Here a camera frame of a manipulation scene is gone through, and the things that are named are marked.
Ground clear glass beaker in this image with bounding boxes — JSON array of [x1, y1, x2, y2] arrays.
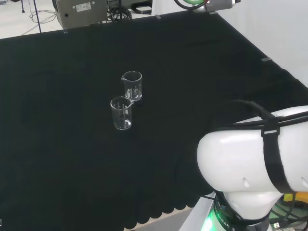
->
[[110, 96, 134, 131], [121, 70, 143, 102]]

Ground black bench cloth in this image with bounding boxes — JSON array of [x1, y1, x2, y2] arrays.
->
[[0, 11, 308, 231]]

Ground grey metal equipment box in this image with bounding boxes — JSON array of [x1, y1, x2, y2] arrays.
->
[[52, 0, 108, 29]]

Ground black tripod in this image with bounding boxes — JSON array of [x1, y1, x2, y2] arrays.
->
[[33, 0, 42, 34]]

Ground yellow stop button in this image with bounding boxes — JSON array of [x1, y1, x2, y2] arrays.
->
[[282, 192, 308, 217]]

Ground tangled black cable bundle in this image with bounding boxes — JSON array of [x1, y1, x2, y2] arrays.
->
[[106, 0, 133, 23]]

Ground thin grey floor cable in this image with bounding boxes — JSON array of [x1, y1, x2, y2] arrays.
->
[[21, 9, 59, 36]]

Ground black cables beside pedestal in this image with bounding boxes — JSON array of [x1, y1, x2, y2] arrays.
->
[[269, 192, 308, 231]]

